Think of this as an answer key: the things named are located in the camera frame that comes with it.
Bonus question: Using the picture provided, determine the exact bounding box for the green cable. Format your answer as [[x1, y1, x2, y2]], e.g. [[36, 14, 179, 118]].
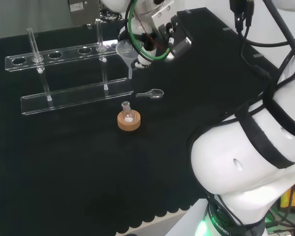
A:
[[127, 1, 173, 61]]

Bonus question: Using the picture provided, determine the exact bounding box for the clear plastic funnel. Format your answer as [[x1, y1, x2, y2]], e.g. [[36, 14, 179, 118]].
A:
[[115, 40, 139, 80]]

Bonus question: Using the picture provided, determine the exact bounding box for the black cable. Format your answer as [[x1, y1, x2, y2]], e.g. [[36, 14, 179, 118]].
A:
[[240, 36, 276, 81], [233, 13, 295, 48]]

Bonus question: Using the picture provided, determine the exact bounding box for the clear acrylic funnel stand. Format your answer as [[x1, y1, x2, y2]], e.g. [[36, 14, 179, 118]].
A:
[[4, 18, 135, 116]]

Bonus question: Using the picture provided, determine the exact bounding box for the yellow stop button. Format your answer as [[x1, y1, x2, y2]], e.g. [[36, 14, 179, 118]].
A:
[[279, 181, 295, 210]]

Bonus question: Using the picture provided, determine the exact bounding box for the black bench cloth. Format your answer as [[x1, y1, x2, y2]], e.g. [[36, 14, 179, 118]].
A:
[[0, 7, 286, 236]]

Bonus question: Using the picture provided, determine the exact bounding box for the small round-bottom glass flask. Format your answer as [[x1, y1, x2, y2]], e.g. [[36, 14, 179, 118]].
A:
[[121, 101, 136, 123]]

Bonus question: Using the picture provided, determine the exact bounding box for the grey metal box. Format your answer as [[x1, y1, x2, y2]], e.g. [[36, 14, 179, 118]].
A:
[[67, 0, 102, 27]]

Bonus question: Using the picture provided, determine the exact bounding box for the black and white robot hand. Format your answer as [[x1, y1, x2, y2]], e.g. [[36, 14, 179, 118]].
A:
[[134, 0, 194, 69]]

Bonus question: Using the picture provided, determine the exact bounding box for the cork ring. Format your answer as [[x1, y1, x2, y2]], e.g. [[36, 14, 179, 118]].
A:
[[117, 111, 141, 132]]

